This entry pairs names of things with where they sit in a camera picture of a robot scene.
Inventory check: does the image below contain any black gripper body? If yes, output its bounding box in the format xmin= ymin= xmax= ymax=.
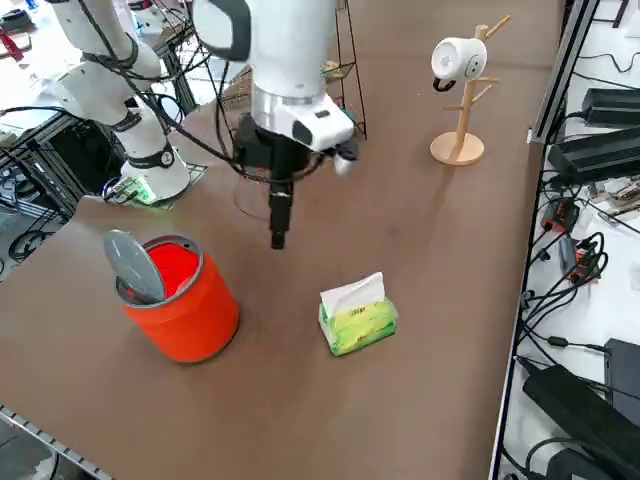
xmin=234 ymin=113 xmax=315 ymax=183

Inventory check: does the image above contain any white tissue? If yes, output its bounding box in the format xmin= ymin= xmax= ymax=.
xmin=319 ymin=272 xmax=387 ymax=317

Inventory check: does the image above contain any green tissue pack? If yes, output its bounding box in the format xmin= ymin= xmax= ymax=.
xmin=318 ymin=298 xmax=400 ymax=358

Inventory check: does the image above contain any orange round bin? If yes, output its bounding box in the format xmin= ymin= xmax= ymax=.
xmin=121 ymin=232 xmax=241 ymax=364

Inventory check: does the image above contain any grey swing bin lid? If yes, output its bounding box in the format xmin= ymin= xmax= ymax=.
xmin=103 ymin=229 xmax=166 ymax=305

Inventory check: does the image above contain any wrapped sandwich packet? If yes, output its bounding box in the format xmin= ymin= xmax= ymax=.
xmin=319 ymin=59 xmax=351 ymax=82

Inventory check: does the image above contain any wooden mug tree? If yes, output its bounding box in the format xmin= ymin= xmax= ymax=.
xmin=429 ymin=14 xmax=512 ymax=165

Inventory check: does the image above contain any white mug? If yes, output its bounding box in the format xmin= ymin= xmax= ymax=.
xmin=430 ymin=36 xmax=489 ymax=94

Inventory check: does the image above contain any red black power device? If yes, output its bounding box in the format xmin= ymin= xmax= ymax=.
xmin=541 ymin=197 xmax=581 ymax=234
xmin=557 ymin=233 xmax=610 ymax=287

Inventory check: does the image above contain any black power adapter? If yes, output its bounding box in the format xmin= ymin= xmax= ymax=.
xmin=522 ymin=363 xmax=640 ymax=480
xmin=547 ymin=127 xmax=640 ymax=185
xmin=582 ymin=88 xmax=640 ymax=127

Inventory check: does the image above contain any black flat box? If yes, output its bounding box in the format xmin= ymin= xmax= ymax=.
xmin=604 ymin=338 xmax=640 ymax=416

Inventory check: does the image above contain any black wire shelf rack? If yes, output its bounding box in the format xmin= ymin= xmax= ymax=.
xmin=214 ymin=0 xmax=370 ymax=177

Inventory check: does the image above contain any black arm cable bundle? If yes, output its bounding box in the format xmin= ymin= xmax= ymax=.
xmin=82 ymin=0 xmax=321 ymax=184

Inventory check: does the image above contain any aluminium frame post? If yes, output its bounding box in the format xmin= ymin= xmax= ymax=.
xmin=527 ymin=0 xmax=601 ymax=146

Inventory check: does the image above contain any aluminium table rail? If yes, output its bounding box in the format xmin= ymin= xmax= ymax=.
xmin=0 ymin=404 xmax=116 ymax=480

